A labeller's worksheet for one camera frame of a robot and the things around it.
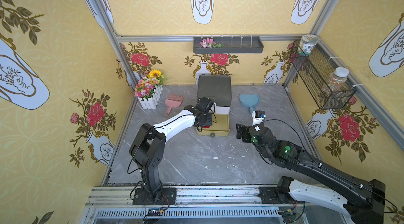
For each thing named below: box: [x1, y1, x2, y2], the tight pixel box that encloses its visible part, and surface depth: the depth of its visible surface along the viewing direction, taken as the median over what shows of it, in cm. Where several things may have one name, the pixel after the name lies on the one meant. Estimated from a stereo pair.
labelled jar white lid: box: [297, 34, 320, 57], surface depth 87 cm
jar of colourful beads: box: [321, 66, 350, 94], surface depth 67 cm
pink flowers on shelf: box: [199, 37, 225, 48], surface depth 89 cm
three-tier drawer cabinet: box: [196, 74, 232, 128], surface depth 95 cm
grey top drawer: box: [210, 97, 232, 107], surface depth 90 cm
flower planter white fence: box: [134, 69, 168, 110], surface depth 102 cm
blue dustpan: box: [238, 94, 260, 114], surface depth 115 cm
